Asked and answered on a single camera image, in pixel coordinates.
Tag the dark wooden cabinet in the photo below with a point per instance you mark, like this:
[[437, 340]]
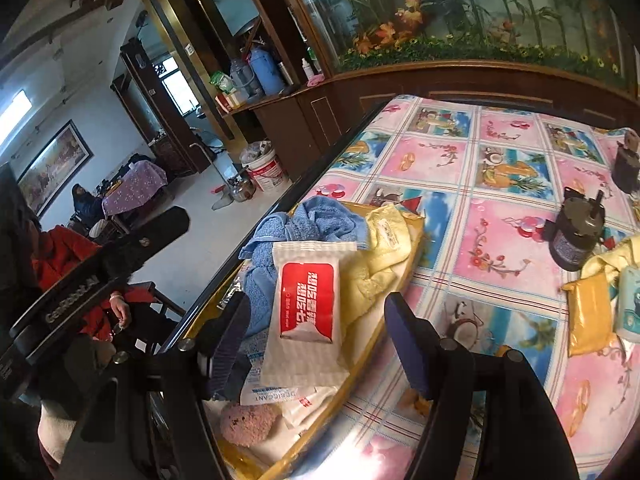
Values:
[[350, 105]]

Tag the grey water jug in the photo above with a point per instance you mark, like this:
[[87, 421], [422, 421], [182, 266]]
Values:
[[243, 81]]

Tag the table with purple cloth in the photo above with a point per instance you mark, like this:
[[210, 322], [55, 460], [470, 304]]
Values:
[[135, 187]]

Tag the pink fluffy puff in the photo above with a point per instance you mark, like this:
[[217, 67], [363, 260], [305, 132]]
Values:
[[247, 424]]

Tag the person's left forearm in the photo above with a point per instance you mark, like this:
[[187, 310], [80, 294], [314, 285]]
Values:
[[55, 427]]

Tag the fish tank with plants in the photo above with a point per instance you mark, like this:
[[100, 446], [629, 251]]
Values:
[[450, 10]]

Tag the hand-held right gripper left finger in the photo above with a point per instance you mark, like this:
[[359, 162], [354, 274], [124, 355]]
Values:
[[227, 342]]

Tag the printed tablecloth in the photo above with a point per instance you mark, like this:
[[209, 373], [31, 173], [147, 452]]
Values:
[[500, 265]]

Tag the white desiccant packet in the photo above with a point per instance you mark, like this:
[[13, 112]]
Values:
[[270, 396]]

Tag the green bag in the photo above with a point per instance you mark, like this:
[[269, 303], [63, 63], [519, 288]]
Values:
[[222, 82]]

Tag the wooden chair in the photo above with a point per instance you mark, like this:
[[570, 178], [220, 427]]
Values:
[[152, 302]]

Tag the white spray bottle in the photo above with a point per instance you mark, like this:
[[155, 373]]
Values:
[[306, 70]]

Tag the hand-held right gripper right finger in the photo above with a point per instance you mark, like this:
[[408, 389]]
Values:
[[410, 347]]

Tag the pale yellow cloth with label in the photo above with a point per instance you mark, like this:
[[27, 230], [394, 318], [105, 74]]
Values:
[[382, 260]]

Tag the black electric motor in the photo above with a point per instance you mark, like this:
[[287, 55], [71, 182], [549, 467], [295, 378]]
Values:
[[575, 235], [627, 162]]

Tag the white wipes pack red label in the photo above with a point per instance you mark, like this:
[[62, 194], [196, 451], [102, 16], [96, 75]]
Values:
[[305, 310]]

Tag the framed wall picture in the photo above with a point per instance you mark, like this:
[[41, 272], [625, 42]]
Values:
[[55, 170]]

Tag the metal kettle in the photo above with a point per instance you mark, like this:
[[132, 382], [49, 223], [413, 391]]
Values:
[[242, 191]]

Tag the green white tissue pack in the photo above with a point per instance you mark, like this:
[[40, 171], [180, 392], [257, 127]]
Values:
[[631, 305]]

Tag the tall dark wooden dresser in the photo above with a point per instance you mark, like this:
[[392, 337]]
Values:
[[150, 100]]

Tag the yellow cardboard tray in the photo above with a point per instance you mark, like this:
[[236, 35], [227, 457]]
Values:
[[380, 355]]

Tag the blue towel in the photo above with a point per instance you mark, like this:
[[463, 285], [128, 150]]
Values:
[[300, 235]]

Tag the white plastic bucket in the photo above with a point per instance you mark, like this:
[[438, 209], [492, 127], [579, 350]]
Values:
[[267, 170]]

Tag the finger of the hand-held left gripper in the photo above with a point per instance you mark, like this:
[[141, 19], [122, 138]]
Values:
[[150, 237]]

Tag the blue thermos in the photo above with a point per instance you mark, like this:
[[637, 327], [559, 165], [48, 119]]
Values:
[[266, 72]]

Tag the yellow flat packet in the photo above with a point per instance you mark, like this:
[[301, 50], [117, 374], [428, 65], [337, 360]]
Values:
[[590, 312]]

